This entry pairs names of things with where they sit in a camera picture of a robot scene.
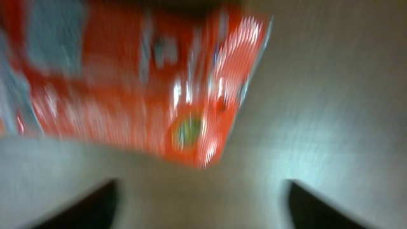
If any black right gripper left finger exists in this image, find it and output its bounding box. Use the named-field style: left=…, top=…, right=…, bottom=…
left=29, top=179, right=121, bottom=229

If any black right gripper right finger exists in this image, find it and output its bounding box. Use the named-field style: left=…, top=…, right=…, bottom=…
left=285, top=179, right=372, bottom=229

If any red candy bag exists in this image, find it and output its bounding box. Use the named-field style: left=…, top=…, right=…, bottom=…
left=1, top=1, right=273, bottom=168

